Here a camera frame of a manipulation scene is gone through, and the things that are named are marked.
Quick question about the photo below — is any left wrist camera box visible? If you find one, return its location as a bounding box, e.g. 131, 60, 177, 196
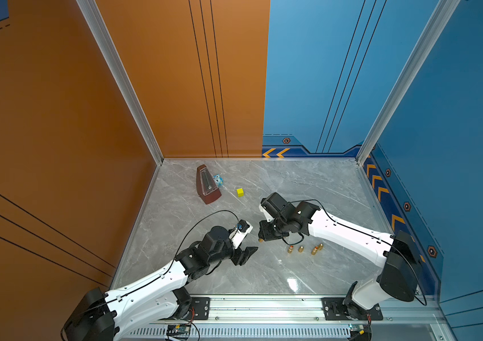
229, 220, 253, 249

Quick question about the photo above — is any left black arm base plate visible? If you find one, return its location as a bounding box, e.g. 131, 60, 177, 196
172, 297, 210, 322

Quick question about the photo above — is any small blue owl toy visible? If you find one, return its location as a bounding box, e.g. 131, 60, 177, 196
213, 175, 223, 188

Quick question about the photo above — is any green circuit board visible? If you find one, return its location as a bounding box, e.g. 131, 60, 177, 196
165, 324, 192, 340
347, 324, 372, 341

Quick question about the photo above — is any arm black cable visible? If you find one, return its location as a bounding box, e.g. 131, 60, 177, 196
162, 209, 241, 274
281, 232, 306, 247

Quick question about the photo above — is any left aluminium corner post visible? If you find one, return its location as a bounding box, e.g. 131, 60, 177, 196
76, 0, 164, 166

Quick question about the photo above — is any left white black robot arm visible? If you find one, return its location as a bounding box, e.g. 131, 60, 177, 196
61, 220, 258, 341

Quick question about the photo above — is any left green circuit board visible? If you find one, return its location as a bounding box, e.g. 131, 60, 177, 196
165, 324, 192, 340

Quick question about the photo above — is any right green circuit board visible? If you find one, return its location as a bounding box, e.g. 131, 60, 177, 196
347, 324, 372, 341

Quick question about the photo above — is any aluminium corner post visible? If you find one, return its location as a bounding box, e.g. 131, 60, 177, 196
355, 0, 460, 166
76, 0, 164, 166

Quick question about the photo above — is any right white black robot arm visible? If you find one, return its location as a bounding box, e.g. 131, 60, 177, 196
259, 193, 422, 321

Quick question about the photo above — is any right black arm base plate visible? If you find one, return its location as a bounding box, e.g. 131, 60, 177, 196
321, 297, 384, 322

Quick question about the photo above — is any right aluminium corner post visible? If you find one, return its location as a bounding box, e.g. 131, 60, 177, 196
355, 0, 460, 166

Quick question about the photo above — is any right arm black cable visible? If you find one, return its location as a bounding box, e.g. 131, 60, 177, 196
281, 232, 306, 247

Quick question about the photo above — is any aluminium front rail frame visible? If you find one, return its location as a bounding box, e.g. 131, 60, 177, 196
121, 295, 455, 340

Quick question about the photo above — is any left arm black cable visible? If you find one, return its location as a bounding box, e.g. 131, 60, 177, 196
162, 209, 241, 274

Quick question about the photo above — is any dark red metronome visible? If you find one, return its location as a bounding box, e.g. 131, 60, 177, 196
196, 164, 222, 205

